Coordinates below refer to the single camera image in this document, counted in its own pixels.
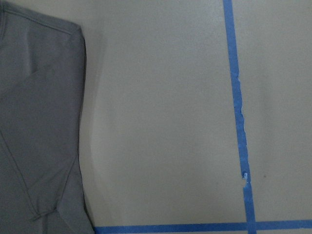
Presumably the dark grey t-shirt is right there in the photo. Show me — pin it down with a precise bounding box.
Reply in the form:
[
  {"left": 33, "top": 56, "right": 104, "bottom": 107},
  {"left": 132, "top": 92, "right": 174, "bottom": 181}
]
[{"left": 0, "top": 0, "right": 94, "bottom": 234}]

